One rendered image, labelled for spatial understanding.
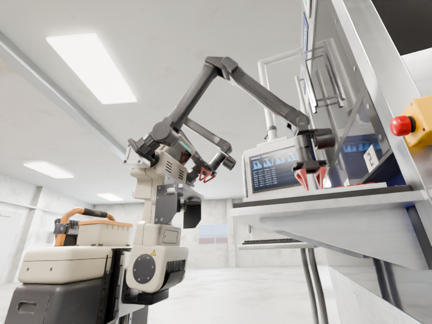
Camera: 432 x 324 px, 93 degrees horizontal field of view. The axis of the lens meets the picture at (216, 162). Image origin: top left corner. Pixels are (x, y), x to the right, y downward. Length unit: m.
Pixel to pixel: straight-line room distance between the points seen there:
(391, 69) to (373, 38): 0.11
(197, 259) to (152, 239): 10.18
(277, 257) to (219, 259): 2.75
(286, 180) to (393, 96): 1.04
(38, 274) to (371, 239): 1.06
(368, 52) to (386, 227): 0.45
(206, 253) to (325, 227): 10.49
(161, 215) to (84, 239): 0.42
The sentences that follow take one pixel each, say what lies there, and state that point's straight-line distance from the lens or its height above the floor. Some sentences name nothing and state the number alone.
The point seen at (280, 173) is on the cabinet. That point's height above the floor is 1.28.
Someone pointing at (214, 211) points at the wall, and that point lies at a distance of 11.13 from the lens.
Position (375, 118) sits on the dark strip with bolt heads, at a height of 1.09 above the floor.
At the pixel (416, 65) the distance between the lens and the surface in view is 0.72.
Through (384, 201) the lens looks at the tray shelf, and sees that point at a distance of 0.56.
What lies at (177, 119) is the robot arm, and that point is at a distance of 0.88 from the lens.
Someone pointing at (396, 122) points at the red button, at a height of 1.00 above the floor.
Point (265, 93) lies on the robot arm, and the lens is 0.86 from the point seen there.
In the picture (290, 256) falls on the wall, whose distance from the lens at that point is 11.31.
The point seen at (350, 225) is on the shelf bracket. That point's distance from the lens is 0.62.
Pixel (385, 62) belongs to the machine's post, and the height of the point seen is 1.20.
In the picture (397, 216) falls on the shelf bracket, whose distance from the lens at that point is 0.65.
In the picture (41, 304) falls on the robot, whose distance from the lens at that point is 1.03.
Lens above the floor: 0.78
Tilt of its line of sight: 23 degrees up
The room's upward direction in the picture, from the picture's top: 2 degrees counter-clockwise
